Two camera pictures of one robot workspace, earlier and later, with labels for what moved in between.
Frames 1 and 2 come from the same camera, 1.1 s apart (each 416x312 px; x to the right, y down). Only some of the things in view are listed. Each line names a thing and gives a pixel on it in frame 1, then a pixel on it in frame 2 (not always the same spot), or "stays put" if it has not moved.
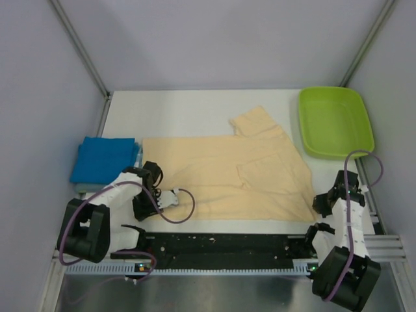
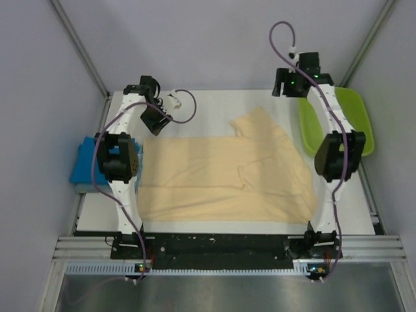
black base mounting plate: x=224 y=251 stays put
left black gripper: x=142 y=213 to x=154 y=125
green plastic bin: x=334 y=121 stays put
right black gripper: x=318 y=201 to x=282 y=76
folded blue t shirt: x=99 y=160 stays put
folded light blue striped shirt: x=84 y=188 stays put
